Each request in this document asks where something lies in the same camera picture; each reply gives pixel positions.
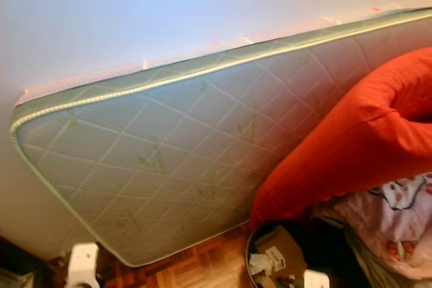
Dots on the brown cardboard box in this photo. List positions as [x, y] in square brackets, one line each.
[280, 253]

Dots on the black round basket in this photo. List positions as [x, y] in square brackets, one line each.
[320, 247]

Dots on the large red fabric cushion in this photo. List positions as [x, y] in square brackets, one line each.
[344, 139]

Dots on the olive grey cloth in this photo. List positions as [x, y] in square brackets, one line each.
[368, 261]

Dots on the pink cartoon print blanket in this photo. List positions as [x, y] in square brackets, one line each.
[388, 214]

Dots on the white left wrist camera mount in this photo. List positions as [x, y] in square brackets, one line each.
[82, 264]

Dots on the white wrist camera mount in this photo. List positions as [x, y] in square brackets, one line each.
[82, 264]
[316, 279]

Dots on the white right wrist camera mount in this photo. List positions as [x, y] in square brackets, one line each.
[316, 279]

